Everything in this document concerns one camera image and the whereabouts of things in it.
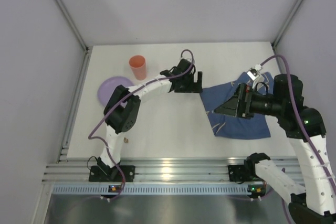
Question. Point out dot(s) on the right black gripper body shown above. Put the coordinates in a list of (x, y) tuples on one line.
[(242, 104)]

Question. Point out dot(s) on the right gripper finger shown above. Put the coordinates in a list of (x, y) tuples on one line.
[(230, 107), (240, 92)]

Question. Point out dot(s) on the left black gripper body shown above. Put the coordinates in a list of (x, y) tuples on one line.
[(188, 87)]

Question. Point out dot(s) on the blue embroidered cloth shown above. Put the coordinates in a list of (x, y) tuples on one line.
[(228, 126)]

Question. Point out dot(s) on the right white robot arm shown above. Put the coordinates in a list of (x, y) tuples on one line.
[(314, 201)]

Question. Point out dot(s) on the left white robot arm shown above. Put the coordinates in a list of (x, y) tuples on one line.
[(121, 111)]

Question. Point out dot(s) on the orange plastic cup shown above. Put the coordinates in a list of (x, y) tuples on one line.
[(137, 64)]

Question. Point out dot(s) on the purple plastic plate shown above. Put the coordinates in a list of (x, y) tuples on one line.
[(107, 88)]

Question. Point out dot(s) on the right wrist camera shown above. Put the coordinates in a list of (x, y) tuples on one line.
[(255, 75)]

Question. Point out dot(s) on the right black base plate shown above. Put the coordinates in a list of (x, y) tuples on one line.
[(240, 174)]

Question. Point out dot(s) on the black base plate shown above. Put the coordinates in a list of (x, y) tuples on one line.
[(99, 174), (240, 174)]

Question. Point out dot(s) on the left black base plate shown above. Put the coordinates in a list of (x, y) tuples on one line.
[(99, 174)]

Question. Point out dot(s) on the right aluminium corner post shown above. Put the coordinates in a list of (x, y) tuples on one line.
[(294, 10)]

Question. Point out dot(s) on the aluminium corner post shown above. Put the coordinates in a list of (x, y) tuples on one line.
[(71, 24), (294, 10)]

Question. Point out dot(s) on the aluminium mounting rail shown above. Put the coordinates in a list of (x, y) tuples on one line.
[(155, 170)]

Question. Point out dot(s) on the left aluminium corner post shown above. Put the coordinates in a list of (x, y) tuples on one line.
[(71, 24)]

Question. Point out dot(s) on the slotted cable duct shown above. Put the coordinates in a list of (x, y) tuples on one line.
[(160, 189)]

